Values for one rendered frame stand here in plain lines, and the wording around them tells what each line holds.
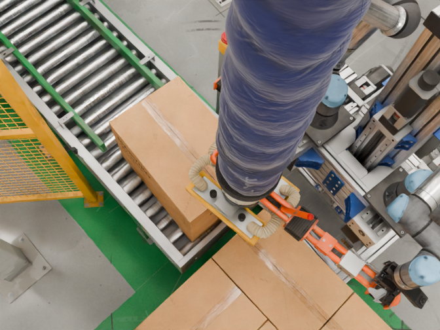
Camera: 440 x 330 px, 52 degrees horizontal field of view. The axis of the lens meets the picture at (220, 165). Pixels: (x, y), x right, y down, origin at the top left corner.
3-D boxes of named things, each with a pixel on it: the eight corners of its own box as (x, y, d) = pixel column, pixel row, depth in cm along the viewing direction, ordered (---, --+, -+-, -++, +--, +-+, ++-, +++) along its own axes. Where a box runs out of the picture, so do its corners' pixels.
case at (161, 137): (122, 156, 242) (108, 122, 205) (182, 114, 252) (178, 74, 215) (192, 243, 226) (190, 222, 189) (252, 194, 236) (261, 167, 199)
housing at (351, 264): (334, 266, 157) (338, 264, 153) (345, 251, 159) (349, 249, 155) (351, 279, 155) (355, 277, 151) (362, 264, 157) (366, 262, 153)
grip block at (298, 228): (281, 228, 161) (284, 224, 156) (297, 207, 164) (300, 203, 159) (300, 243, 159) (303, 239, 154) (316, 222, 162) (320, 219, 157)
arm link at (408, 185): (409, 172, 180) (425, 159, 168) (436, 196, 177) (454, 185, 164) (389, 191, 177) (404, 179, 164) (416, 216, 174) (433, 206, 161)
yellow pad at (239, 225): (184, 189, 175) (184, 185, 171) (201, 171, 178) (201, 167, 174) (253, 247, 168) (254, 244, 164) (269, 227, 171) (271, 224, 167)
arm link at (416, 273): (452, 268, 120) (432, 291, 117) (432, 274, 130) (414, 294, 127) (429, 246, 122) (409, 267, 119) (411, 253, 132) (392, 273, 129)
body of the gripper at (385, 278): (382, 262, 147) (397, 255, 136) (404, 280, 145) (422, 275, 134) (369, 281, 145) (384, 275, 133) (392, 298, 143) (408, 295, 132)
